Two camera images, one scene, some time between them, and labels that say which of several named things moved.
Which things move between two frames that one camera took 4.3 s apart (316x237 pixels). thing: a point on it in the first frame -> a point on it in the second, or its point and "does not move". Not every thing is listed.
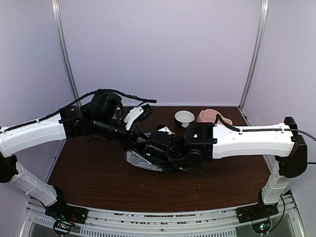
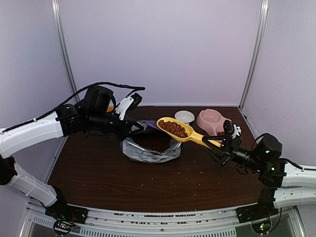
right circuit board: x=261 y=227 does not move
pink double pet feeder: x=209 y=115 does not move
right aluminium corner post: x=259 y=51 does not move
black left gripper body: x=131 y=136 -> x=121 y=132
